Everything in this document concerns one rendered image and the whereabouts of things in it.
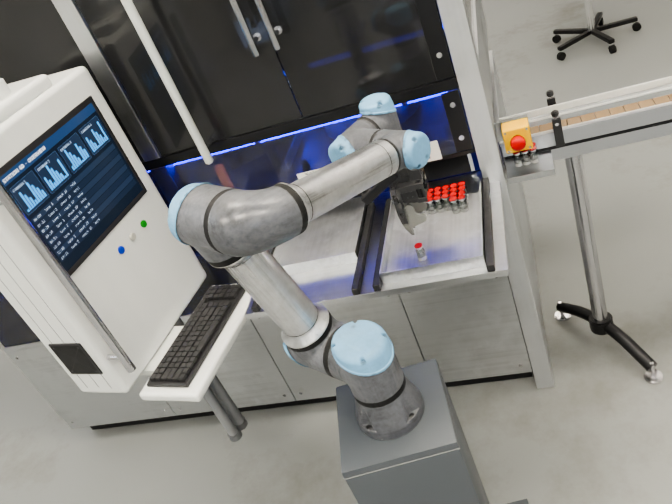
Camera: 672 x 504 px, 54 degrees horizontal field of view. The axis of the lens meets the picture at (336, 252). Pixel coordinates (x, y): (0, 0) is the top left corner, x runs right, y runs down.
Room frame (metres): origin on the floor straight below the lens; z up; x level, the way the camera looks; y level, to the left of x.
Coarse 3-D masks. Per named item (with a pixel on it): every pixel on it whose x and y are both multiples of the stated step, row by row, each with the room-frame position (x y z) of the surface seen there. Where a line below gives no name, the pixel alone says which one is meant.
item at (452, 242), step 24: (480, 192) 1.51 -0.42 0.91; (432, 216) 1.54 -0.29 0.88; (456, 216) 1.50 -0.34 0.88; (480, 216) 1.40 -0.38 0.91; (384, 240) 1.48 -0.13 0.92; (408, 240) 1.48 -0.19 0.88; (432, 240) 1.44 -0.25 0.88; (456, 240) 1.39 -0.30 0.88; (480, 240) 1.35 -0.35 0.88; (384, 264) 1.40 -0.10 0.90; (408, 264) 1.38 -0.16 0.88; (432, 264) 1.30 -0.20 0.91; (456, 264) 1.27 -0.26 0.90; (480, 264) 1.25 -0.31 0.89
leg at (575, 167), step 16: (576, 160) 1.63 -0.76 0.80; (576, 176) 1.63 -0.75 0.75; (576, 192) 1.64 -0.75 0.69; (576, 208) 1.65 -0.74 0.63; (576, 224) 1.66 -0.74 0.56; (592, 224) 1.64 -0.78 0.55; (592, 240) 1.63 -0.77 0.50; (592, 256) 1.63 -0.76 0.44; (592, 272) 1.63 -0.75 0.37; (592, 288) 1.64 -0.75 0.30; (592, 304) 1.65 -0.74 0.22
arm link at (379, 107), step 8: (368, 96) 1.39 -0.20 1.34; (376, 96) 1.37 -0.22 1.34; (384, 96) 1.35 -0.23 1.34; (360, 104) 1.36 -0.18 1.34; (368, 104) 1.35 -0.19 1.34; (376, 104) 1.33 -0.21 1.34; (384, 104) 1.33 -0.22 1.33; (392, 104) 1.35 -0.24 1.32; (360, 112) 1.36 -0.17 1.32; (368, 112) 1.34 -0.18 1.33; (376, 112) 1.33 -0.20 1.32; (384, 112) 1.33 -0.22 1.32; (392, 112) 1.34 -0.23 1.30; (376, 120) 1.32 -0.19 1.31; (384, 120) 1.32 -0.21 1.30; (392, 120) 1.33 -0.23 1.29; (384, 128) 1.31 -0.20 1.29; (392, 128) 1.33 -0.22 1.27; (400, 128) 1.35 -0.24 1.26
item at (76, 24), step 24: (72, 0) 1.94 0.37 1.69; (480, 0) 2.45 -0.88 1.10; (72, 24) 1.95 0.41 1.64; (480, 24) 2.10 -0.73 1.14; (96, 48) 1.94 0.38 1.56; (480, 48) 1.82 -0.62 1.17; (96, 72) 1.95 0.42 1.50; (120, 96) 1.94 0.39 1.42; (408, 96) 1.65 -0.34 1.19; (312, 120) 1.75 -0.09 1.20; (336, 120) 1.72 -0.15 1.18; (144, 144) 1.94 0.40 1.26; (216, 144) 1.86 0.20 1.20; (240, 144) 1.84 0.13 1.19
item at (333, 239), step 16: (336, 208) 1.80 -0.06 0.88; (352, 208) 1.76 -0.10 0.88; (320, 224) 1.75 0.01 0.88; (336, 224) 1.71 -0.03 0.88; (352, 224) 1.68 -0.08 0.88; (304, 240) 1.70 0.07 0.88; (320, 240) 1.66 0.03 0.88; (336, 240) 1.63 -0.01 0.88; (352, 240) 1.59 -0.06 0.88; (288, 256) 1.65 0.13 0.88; (304, 256) 1.62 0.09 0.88; (320, 256) 1.58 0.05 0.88; (336, 256) 1.50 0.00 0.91; (352, 256) 1.49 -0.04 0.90; (288, 272) 1.56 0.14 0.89
